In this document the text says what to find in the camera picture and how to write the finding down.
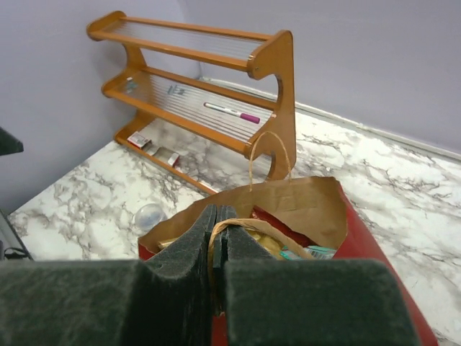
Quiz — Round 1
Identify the grey binder clip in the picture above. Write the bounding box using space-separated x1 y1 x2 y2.
167 84 185 95

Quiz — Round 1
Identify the white pink marker pen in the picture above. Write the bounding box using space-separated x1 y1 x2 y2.
203 102 260 124

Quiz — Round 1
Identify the red paper bag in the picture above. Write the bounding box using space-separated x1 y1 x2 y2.
138 130 440 346

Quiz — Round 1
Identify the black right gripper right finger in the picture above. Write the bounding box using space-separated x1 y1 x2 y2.
218 226 421 345

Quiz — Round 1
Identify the wooden three-tier shelf rack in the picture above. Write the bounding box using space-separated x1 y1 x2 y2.
86 11 296 180

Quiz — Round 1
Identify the red snack bag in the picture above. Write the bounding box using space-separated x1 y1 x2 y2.
251 205 317 247

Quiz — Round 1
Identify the teal snack packet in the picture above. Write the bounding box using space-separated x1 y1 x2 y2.
279 245 336 260

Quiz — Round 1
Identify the small grey clip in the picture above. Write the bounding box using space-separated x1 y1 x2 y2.
125 77 138 93

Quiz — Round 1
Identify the small clear plastic jar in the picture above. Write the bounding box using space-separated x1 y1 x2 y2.
134 203 167 231

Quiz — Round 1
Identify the red white small box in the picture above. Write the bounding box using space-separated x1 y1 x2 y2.
127 131 151 149

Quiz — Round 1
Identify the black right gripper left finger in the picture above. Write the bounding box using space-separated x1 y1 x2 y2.
1 205 217 345

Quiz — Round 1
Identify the gold chips bag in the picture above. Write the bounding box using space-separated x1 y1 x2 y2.
157 230 284 260

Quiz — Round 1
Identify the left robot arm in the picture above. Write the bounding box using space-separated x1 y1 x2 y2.
0 128 24 156

